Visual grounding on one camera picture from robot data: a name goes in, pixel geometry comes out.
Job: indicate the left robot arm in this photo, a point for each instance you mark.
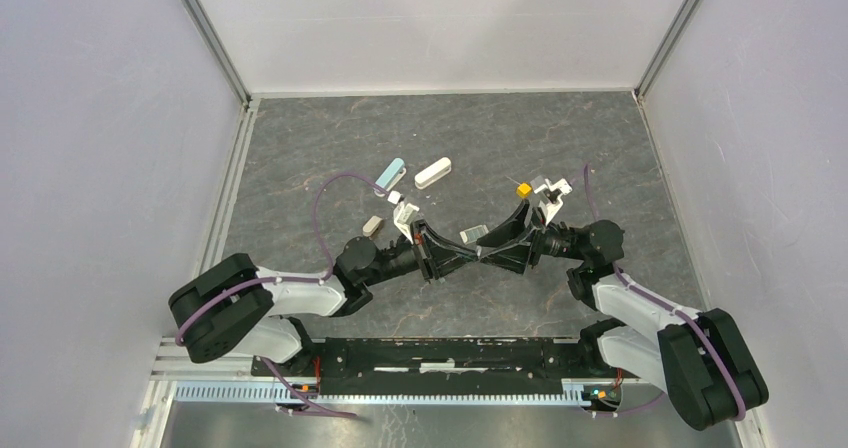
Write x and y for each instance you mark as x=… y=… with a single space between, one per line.
x=238 y=306

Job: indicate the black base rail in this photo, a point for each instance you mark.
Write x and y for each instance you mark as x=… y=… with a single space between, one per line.
x=444 y=366

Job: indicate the staple box grey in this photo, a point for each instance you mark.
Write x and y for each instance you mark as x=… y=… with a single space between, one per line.
x=472 y=235

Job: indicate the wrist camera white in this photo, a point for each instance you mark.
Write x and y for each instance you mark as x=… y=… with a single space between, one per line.
x=550 y=195
x=404 y=213

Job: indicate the yellow cube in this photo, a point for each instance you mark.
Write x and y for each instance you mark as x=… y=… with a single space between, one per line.
x=524 y=190

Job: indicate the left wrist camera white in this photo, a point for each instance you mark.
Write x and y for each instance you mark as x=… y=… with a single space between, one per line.
x=404 y=213

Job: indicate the white stapler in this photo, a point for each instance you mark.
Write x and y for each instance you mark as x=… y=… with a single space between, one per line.
x=433 y=173

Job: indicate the light blue stapler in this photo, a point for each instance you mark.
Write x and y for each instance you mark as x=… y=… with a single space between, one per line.
x=390 y=176

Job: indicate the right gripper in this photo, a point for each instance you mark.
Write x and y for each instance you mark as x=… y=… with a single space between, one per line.
x=515 y=257

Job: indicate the white cable tray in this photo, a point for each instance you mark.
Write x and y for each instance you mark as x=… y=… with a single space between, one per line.
x=274 y=392

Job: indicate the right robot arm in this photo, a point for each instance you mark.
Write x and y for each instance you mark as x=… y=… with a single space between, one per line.
x=698 y=359

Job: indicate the small beige stapler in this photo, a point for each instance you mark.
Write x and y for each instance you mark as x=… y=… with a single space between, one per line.
x=372 y=226

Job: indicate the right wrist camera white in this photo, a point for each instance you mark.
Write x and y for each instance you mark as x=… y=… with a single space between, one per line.
x=550 y=195

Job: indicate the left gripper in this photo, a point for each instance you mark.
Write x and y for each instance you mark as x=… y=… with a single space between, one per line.
x=423 y=236

